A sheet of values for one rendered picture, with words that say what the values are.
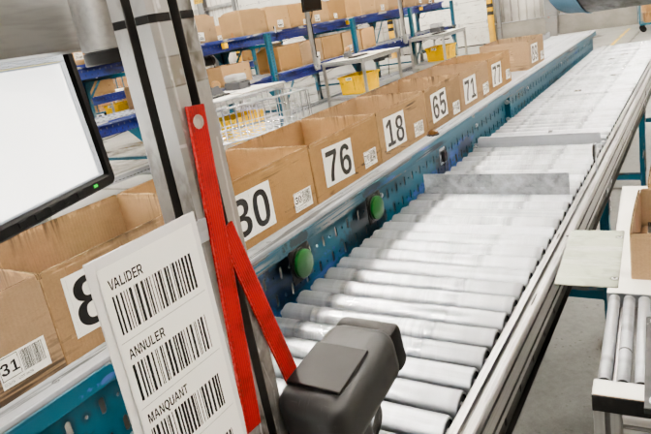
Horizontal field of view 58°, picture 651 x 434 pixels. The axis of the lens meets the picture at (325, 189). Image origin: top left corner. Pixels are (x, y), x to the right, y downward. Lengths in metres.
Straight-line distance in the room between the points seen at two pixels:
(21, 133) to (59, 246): 0.96
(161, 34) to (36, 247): 1.02
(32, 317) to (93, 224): 0.44
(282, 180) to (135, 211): 0.35
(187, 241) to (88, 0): 0.17
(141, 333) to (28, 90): 0.20
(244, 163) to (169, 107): 1.31
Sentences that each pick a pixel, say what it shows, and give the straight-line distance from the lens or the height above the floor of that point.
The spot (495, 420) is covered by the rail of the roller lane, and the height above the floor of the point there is 0.70.
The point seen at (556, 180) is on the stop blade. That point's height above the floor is 0.78.
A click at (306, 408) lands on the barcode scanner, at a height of 1.07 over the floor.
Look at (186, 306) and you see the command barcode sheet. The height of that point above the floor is 1.19.
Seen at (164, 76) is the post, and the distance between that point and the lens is 0.39.
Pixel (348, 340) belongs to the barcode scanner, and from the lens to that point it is 0.51.
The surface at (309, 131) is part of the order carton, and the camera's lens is 2.03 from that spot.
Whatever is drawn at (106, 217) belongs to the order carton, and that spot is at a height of 1.01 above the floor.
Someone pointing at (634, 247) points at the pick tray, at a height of 0.82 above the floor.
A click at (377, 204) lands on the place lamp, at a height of 0.82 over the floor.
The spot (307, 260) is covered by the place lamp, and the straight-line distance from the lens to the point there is 1.42.
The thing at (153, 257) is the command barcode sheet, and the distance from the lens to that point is 0.38.
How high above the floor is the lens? 1.35
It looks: 15 degrees down
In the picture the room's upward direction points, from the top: 10 degrees counter-clockwise
